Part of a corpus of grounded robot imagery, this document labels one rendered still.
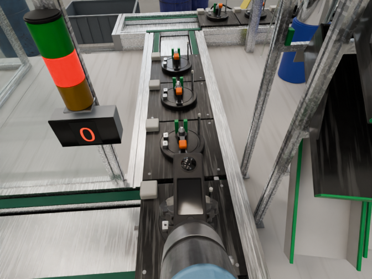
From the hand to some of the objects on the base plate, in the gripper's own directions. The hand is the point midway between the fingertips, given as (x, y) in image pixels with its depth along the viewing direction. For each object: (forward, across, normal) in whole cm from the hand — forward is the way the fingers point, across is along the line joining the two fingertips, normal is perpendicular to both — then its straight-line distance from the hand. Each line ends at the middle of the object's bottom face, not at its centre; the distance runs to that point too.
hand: (187, 196), depth 50 cm
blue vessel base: (+71, +60, +42) cm, 102 cm away
